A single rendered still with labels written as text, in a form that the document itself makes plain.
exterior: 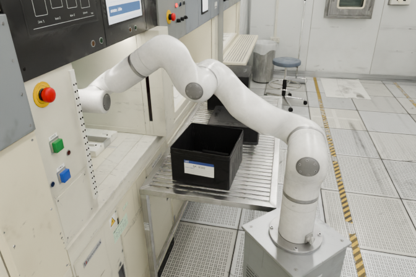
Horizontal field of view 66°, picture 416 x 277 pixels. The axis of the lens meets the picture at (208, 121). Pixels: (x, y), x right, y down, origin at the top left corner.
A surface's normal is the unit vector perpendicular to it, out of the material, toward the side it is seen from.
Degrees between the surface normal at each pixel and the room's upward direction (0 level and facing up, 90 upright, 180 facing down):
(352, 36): 90
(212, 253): 0
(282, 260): 0
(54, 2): 90
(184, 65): 47
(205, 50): 90
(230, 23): 90
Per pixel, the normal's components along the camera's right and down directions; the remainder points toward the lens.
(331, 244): -0.01, -0.90
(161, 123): -0.22, 0.41
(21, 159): 0.97, 0.08
